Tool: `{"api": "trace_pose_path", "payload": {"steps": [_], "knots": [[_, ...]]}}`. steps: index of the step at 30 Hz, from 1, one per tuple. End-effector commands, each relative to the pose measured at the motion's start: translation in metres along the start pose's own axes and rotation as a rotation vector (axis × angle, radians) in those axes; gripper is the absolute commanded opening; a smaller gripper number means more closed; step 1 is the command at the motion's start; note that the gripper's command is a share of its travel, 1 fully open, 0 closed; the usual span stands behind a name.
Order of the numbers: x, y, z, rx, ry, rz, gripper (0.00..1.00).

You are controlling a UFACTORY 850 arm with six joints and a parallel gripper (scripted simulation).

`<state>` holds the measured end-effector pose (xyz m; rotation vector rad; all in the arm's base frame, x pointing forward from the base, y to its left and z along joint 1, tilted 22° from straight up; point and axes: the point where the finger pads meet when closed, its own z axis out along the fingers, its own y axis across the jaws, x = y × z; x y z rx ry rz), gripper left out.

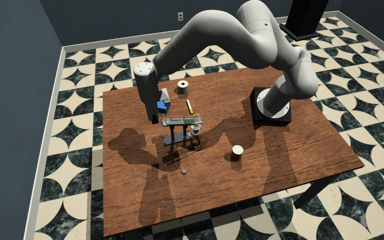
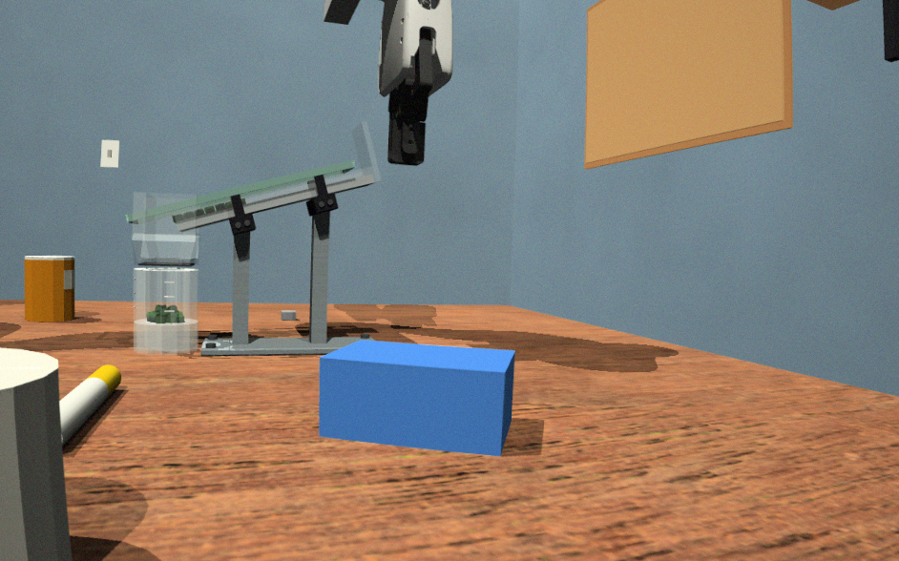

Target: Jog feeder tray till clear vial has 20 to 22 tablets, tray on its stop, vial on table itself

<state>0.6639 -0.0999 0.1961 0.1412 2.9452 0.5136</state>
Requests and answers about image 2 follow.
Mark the grey faceted cylinder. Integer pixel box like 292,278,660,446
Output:
0,348,73,561

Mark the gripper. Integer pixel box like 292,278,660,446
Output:
378,0,452,166

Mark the white cylinder with yellow cap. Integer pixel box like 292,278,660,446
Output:
60,365,121,446

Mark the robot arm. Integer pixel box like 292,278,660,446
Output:
324,0,360,25

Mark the blue rectangular block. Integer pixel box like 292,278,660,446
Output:
319,340,515,456

